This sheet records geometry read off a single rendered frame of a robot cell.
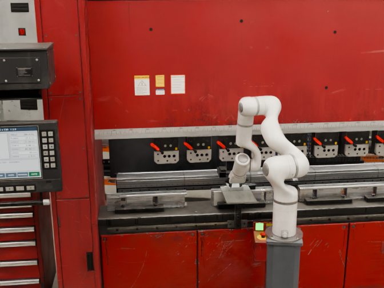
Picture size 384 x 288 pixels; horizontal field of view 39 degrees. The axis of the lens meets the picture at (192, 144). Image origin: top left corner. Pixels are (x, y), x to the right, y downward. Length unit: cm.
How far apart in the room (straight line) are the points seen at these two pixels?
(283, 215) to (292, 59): 102
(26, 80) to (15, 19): 522
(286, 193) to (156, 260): 111
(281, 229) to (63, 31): 151
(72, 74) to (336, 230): 189
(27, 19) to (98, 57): 468
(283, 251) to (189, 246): 82
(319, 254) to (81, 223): 152
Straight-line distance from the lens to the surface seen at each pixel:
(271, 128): 277
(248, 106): 282
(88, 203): 319
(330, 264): 371
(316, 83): 338
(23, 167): 277
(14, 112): 813
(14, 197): 362
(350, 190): 368
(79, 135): 307
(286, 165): 264
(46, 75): 267
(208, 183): 369
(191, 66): 320
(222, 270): 354
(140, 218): 333
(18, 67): 268
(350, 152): 357
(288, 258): 282
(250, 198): 327
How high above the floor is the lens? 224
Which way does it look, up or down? 17 degrees down
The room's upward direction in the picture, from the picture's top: straight up
